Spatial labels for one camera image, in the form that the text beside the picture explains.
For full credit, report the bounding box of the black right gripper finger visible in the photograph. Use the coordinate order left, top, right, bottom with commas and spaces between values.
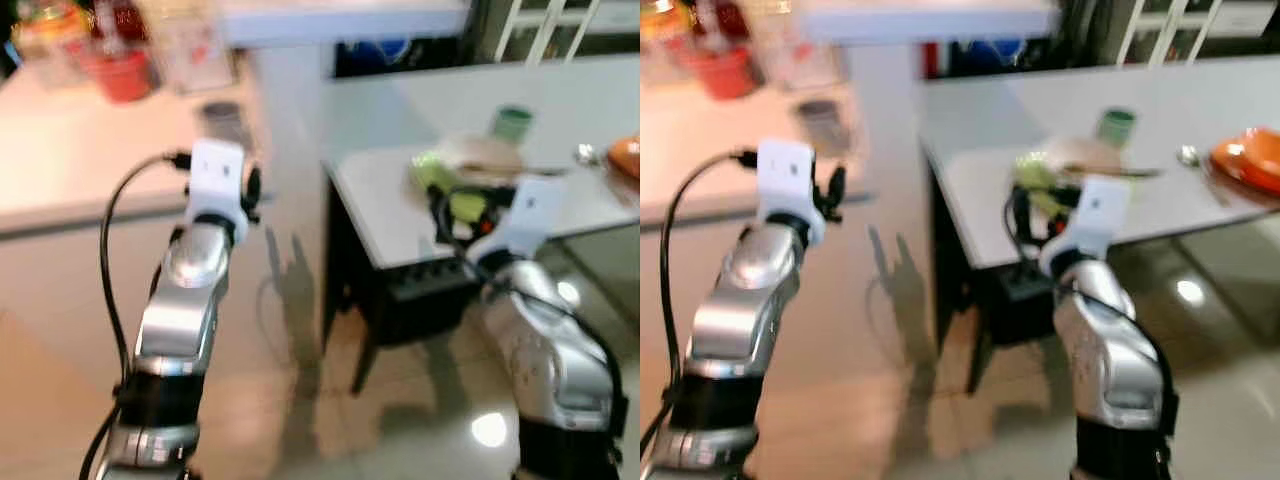
1004, 184, 1029, 253
427, 183, 453, 247

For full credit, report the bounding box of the beige bowl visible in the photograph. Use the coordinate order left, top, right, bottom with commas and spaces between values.
1040, 134, 1129, 178
438, 133, 528, 177

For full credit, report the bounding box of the black box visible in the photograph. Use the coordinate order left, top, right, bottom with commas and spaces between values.
382, 258, 483, 336
980, 262, 1063, 343

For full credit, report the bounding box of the green cup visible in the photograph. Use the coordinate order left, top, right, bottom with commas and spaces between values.
1094, 107, 1139, 150
489, 104, 537, 143

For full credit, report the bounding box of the white table with black legs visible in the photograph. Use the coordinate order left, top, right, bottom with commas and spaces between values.
318, 52, 641, 397
914, 52, 1280, 397

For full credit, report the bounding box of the orange plate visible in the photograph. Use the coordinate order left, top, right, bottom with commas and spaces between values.
1207, 127, 1280, 197
605, 134, 641, 182

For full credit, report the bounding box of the clear plastic container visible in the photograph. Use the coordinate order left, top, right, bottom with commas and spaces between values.
752, 0, 839, 91
148, 0, 229, 93

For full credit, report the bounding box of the red pot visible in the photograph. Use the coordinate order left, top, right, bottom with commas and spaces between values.
82, 44, 158, 103
684, 44, 763, 101

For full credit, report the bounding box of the orange yellow packet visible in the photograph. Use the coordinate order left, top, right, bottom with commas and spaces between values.
12, 0, 89, 63
640, 0, 693, 59

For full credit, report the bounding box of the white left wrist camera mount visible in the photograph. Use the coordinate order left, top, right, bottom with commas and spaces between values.
186, 139, 251, 223
756, 137, 827, 221

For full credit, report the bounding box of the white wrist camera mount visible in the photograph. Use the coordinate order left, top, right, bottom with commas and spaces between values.
468, 176, 568, 263
756, 137, 827, 221
186, 139, 251, 223
1038, 174, 1133, 279

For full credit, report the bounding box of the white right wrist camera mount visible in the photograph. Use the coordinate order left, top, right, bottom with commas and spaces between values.
468, 176, 568, 263
1038, 174, 1133, 279

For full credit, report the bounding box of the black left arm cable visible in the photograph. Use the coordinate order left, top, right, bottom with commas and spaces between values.
80, 150, 196, 480
640, 148, 761, 461

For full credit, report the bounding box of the white window frame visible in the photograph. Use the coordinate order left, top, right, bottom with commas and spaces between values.
488, 0, 641, 63
1105, 0, 1280, 66

